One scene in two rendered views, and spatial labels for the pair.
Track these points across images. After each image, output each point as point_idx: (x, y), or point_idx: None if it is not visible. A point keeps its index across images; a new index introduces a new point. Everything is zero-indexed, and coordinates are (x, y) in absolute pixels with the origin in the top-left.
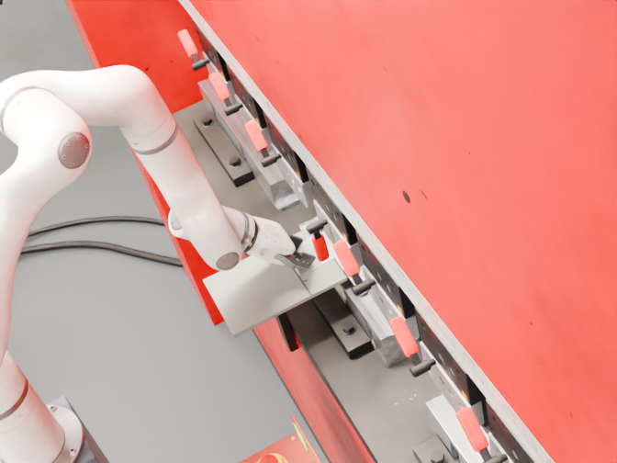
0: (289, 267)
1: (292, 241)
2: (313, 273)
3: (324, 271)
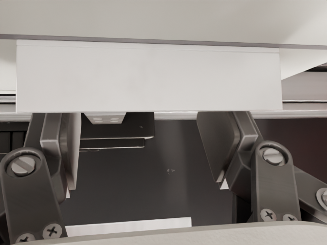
0: (133, 33)
1: (213, 146)
2: (9, 64)
3: (3, 77)
